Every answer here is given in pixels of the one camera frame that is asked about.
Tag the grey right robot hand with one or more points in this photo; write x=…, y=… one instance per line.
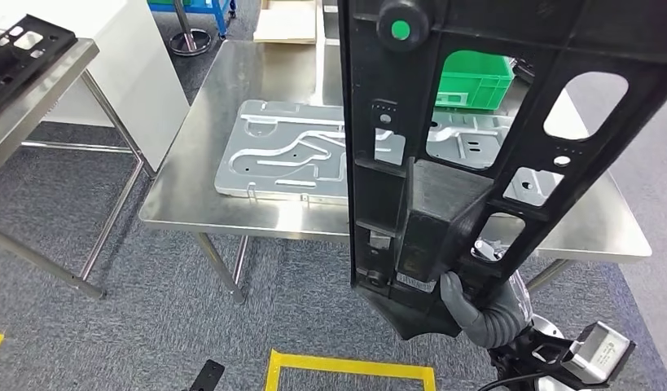
x=503, y=321

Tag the long black plastic part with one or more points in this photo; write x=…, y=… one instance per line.
x=4, y=86
x=435, y=216

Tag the stainless steel workbench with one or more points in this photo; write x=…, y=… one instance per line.
x=214, y=205

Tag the yellow floor tape square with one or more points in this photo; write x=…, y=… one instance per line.
x=354, y=368

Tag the green plastic bin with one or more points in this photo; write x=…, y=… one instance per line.
x=473, y=81

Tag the stamped grey metal panel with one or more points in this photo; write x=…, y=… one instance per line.
x=279, y=156

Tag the beige flat board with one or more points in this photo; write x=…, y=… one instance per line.
x=284, y=24

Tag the blue metal cart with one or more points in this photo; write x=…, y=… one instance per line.
x=203, y=8

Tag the white cabinet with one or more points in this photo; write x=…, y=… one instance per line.
x=128, y=70

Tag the stainless steel side table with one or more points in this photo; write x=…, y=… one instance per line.
x=36, y=92

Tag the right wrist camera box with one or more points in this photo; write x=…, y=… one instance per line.
x=597, y=351

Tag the chrome stanchion post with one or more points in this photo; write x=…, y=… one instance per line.
x=190, y=40

